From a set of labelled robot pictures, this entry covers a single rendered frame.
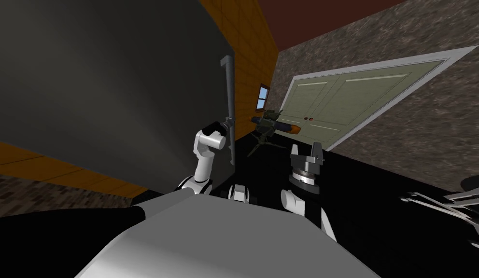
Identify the small blue window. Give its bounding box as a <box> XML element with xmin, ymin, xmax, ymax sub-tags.
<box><xmin>255</xmin><ymin>84</ymin><xmax>271</xmax><ymax>111</ymax></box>

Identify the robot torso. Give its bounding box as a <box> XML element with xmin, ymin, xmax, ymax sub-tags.
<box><xmin>74</xmin><ymin>183</ymin><xmax>381</xmax><ymax>278</ymax></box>

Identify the pale green double door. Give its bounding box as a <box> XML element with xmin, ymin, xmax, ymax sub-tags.
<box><xmin>277</xmin><ymin>59</ymin><xmax>450</xmax><ymax>151</ymax></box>

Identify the long grey bar handle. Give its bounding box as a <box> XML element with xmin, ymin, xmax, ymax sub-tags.
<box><xmin>220</xmin><ymin>55</ymin><xmax>237</xmax><ymax>167</ymax></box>

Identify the dark grey appliance door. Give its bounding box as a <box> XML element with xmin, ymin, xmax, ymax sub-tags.
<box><xmin>0</xmin><ymin>0</ymin><xmax>236</xmax><ymax>191</ymax></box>

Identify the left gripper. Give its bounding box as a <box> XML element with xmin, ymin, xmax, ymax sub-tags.
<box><xmin>201</xmin><ymin>118</ymin><xmax>235</xmax><ymax>137</ymax></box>

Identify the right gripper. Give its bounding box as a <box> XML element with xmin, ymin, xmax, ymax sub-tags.
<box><xmin>289</xmin><ymin>141</ymin><xmax>325</xmax><ymax>175</ymax></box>

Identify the dark green plant on stand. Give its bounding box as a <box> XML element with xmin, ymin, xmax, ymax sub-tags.
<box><xmin>248</xmin><ymin>109</ymin><xmax>302</xmax><ymax>157</ymax></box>

